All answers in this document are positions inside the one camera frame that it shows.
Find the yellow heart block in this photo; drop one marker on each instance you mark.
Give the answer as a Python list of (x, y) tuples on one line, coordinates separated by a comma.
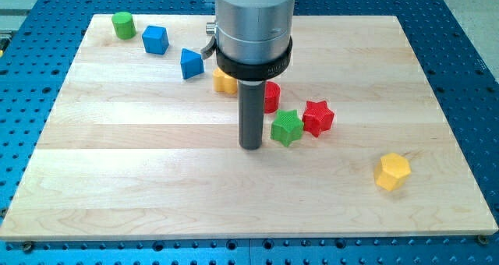
[(224, 83)]

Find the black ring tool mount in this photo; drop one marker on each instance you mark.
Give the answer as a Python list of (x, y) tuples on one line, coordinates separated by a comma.
[(253, 73)]

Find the green star block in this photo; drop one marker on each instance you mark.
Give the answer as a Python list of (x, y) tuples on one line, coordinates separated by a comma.
[(286, 127)]

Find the blue cube block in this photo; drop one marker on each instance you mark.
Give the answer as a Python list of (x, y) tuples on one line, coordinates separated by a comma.
[(155, 40)]

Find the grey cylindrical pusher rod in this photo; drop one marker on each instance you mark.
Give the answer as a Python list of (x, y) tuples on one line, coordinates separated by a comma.
[(251, 114)]

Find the yellow hexagon block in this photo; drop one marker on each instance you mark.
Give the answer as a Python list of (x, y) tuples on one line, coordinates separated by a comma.
[(391, 171)]

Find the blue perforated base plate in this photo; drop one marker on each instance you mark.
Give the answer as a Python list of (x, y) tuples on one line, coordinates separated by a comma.
[(41, 52)]

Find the red cylinder block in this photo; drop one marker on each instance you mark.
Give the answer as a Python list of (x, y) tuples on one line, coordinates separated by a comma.
[(271, 97)]

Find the blue triangle block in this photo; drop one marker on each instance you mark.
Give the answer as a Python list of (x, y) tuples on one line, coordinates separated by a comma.
[(191, 64)]

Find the light wooden board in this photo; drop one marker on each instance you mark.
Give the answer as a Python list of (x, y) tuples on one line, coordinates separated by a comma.
[(131, 150)]

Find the red star block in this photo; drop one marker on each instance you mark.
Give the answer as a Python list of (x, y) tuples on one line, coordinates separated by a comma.
[(317, 117)]

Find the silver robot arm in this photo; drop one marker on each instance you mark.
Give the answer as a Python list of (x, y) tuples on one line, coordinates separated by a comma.
[(252, 42)]

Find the green cylinder block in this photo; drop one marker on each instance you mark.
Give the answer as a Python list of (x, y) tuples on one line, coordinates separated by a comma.
[(123, 25)]

